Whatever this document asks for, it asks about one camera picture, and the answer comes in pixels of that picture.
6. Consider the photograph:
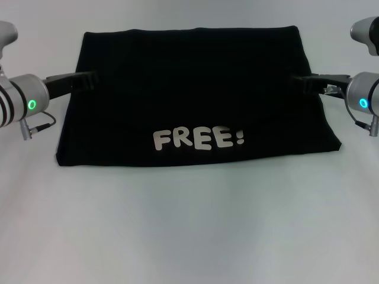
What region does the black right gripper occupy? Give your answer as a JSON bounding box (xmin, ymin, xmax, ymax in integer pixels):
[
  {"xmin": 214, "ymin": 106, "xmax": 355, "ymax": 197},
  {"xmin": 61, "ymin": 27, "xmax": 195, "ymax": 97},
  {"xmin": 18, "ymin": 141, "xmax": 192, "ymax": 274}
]
[{"xmin": 288, "ymin": 73, "xmax": 352, "ymax": 98}]

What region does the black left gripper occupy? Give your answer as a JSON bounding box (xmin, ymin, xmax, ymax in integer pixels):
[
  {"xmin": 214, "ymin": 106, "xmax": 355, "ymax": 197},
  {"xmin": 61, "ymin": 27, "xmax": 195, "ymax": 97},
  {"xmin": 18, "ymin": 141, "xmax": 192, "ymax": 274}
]
[{"xmin": 43, "ymin": 69, "xmax": 101, "ymax": 101}]

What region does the black shirt with FREE print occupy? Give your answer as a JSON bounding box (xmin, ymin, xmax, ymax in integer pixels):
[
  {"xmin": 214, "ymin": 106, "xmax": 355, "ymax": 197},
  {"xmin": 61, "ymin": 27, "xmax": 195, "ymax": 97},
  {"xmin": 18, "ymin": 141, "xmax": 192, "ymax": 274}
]
[{"xmin": 55, "ymin": 25, "xmax": 343, "ymax": 168}]

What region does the grey left gripper cable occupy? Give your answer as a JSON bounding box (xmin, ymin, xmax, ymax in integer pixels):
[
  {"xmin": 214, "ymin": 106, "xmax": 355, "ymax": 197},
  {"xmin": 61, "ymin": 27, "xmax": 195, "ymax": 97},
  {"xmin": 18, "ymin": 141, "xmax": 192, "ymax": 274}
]
[{"xmin": 27, "ymin": 111, "xmax": 57, "ymax": 130}]

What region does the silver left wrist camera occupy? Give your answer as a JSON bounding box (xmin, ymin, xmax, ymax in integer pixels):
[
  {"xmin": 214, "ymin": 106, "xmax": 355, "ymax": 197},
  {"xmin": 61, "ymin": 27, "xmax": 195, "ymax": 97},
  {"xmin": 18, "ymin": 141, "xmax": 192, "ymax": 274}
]
[{"xmin": 0, "ymin": 20, "xmax": 18, "ymax": 78}]

